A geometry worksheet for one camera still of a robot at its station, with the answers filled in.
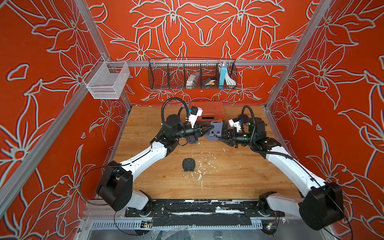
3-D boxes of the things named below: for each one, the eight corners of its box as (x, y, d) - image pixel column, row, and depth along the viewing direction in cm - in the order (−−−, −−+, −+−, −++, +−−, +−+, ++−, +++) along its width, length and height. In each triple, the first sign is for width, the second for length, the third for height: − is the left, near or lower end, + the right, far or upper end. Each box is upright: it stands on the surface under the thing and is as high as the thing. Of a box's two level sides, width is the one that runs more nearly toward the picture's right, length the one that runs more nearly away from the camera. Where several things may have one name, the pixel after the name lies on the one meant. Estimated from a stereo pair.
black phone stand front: (182, 171, 88) (181, 170, 86) (182, 159, 93) (182, 158, 91) (195, 171, 88) (195, 170, 86) (195, 159, 93) (195, 158, 91)
